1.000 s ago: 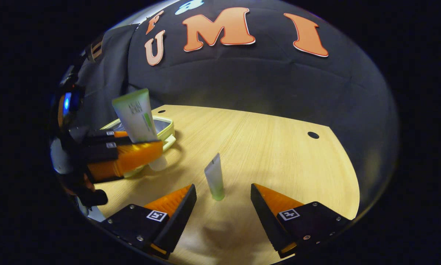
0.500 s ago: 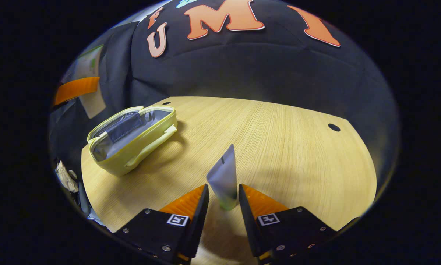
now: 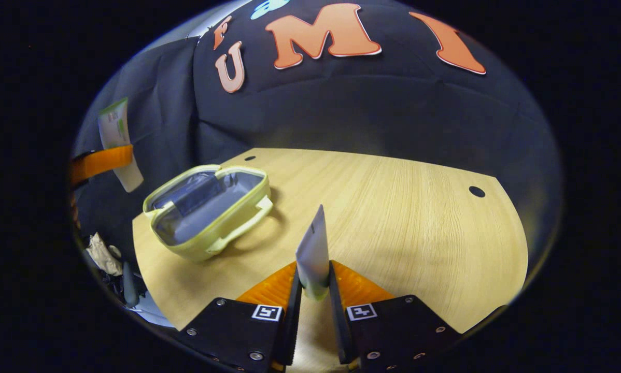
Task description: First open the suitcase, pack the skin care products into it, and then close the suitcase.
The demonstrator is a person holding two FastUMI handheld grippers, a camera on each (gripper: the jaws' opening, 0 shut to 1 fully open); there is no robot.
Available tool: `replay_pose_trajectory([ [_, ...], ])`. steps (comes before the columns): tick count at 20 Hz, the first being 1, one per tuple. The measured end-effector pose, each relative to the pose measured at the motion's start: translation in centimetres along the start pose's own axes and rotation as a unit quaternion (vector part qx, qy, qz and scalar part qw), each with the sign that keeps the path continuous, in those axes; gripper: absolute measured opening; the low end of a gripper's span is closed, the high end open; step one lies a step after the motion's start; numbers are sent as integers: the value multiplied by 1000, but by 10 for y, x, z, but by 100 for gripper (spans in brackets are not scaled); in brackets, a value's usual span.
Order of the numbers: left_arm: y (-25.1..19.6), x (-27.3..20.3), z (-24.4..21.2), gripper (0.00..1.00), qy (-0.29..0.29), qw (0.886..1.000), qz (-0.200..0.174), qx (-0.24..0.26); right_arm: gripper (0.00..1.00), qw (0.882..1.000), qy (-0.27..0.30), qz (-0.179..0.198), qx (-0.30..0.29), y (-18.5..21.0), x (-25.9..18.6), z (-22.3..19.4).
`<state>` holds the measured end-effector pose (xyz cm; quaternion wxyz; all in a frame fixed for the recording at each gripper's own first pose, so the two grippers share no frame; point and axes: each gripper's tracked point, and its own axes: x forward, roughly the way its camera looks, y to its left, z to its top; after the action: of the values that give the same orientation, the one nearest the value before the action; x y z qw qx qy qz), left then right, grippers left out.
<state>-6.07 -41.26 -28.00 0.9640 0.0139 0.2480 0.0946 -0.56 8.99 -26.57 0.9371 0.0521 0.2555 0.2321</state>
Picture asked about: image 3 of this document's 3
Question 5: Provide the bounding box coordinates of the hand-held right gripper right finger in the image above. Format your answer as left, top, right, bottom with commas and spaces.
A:
329, 260, 464, 371

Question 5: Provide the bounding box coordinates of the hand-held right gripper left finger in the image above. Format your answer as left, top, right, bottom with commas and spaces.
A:
178, 261, 304, 373

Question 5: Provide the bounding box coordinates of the white green cream tube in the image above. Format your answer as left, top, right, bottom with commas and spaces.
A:
97, 97, 145, 193
294, 203, 331, 302

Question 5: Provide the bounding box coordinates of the pale yellow small suitcase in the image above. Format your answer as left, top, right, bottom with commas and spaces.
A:
142, 164, 274, 263

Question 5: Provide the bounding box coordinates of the crumpled beige paper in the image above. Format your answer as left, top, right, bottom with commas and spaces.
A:
84, 232, 124, 277

